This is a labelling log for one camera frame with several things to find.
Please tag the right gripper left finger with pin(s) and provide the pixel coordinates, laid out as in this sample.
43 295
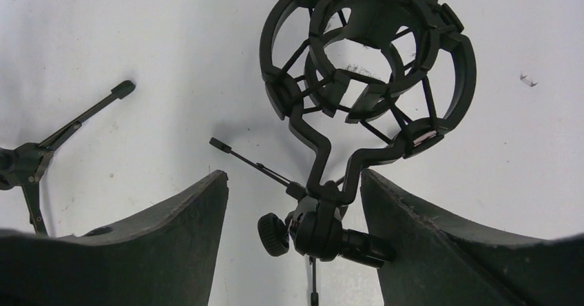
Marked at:
163 255

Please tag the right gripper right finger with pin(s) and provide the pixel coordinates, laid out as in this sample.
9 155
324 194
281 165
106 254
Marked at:
446 259

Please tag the black shock-mount tripod stand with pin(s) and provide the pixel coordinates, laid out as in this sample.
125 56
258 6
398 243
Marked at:
402 69

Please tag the black tripod mic stand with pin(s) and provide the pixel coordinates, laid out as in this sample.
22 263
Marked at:
25 165

